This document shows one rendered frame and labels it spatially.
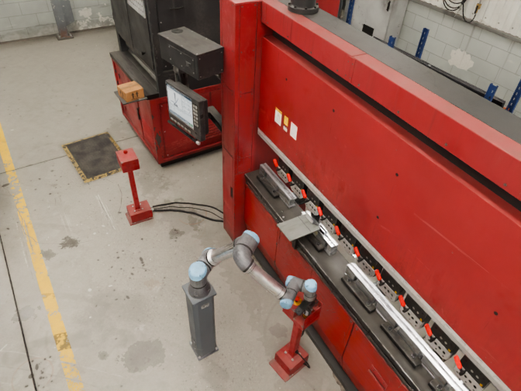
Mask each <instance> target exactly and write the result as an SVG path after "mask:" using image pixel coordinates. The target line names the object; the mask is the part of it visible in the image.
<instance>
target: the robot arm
mask: <svg viewBox="0 0 521 391"><path fill-rule="evenodd" d="M259 242H260V238H259V237H258V236H257V235H256V234H255V233H254V232H253V231H251V230H245V231H244V232H243V234H242V235H241V236H240V237H237V238H236V239H235V240H234V241H233V242H232V243H230V244H227V245H225V246H223V247H220V248H218V249H215V248H211V247H207V248H206V249H205V250H204V251H203V252H202V254H201V255H200V257H199V258H198V260H197V261H196V262H194V263H192V264H191V265H190V267H189V270H188V275H189V282H190V283H189V285H188V294H189V295H190V296H191V297H192V298H195V299H202V298H204V297H206V296H207V295H208V294H209V292H210V284H209V282H208V281H207V276H208V275H209V273H210V272H211V270H212V268H213V267H215V266H217V265H219V264H220V262H221V261H224V260H226V259H228V258H231V257H233V260H234V261H235V263H236V265H237V267H238V268H239V269H240V270H241V271H242V272H243V273H247V274H248V275H250V276H251V277H252V278H254V279H255V280H256V281H257V282H259V283H260V284H261V285H262V286H263V287H264V288H265V289H267V290H268V291H269V292H271V293H272V294H273V295H274V296H276V297H277V298H278V299H280V300H281V301H280V305H281V307H282V308H284V309H287V310H288V309H290V308H291V307H292V304H293V303H294V301H295V297H296V296H297V294H298V291H300V292H303V293H304V300H303V301H301V304H300V305H299V306H298V307H297V308H296V309H295V312H296V313H297V314H298V315H299V316H301V315H302V314H303V313H304V314H305V316H308V315H310V314H311V313H312V311H313V309H312V308H313V307H314V306H315V307H316V306H317V305H318V300H317V299H316V297H317V294H316V290H317V283H316V281H315V280H314V279H307V280H304V279H300V278H297V277H295V276H292V275H289V276H288V277H287V279H286V281H285V286H287V288H285V287H284V286H282V285H281V284H280V283H279V282H277V281H276V280H275V279H273V278H272V277H271V276H270V275H269V274H268V273H266V271H264V270H263V269H262V268H261V267H259V266H258V265H257V264H255V262H254V259H252V257H251V256H252V254H253V253H254V251H255V249H256V248H257V246H258V244H259ZM316 304H317V305H316Z"/></svg>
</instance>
